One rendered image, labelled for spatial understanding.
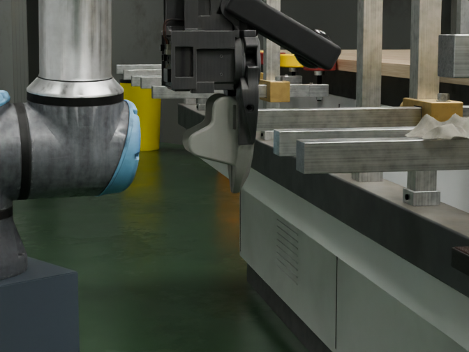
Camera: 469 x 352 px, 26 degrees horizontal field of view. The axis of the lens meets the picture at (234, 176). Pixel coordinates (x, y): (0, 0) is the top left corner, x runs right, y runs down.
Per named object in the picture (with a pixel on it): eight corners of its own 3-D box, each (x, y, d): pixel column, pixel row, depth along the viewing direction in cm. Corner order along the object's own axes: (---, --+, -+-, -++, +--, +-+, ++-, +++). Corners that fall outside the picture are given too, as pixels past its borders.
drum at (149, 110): (171, 149, 855) (170, 79, 847) (137, 152, 831) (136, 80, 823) (145, 145, 881) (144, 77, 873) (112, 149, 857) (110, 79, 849)
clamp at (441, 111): (426, 137, 147) (427, 102, 146) (393, 128, 160) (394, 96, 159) (466, 136, 148) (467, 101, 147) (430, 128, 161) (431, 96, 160)
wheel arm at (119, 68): (116, 76, 339) (116, 63, 338) (116, 76, 342) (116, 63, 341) (244, 75, 347) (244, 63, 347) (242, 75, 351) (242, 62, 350)
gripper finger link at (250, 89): (229, 141, 95) (229, 47, 94) (247, 140, 95) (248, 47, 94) (239, 146, 90) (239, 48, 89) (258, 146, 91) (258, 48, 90)
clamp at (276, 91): (267, 102, 244) (267, 81, 243) (255, 98, 257) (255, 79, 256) (292, 102, 245) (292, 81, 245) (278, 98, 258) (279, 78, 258)
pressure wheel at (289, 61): (305, 93, 280) (306, 52, 279) (310, 96, 272) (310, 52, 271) (276, 94, 279) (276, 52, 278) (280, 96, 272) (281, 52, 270)
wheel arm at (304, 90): (153, 102, 242) (153, 84, 241) (151, 101, 245) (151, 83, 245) (329, 100, 250) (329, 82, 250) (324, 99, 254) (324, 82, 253)
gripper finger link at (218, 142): (185, 193, 95) (185, 94, 93) (247, 191, 96) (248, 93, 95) (190, 199, 92) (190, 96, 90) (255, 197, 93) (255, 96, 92)
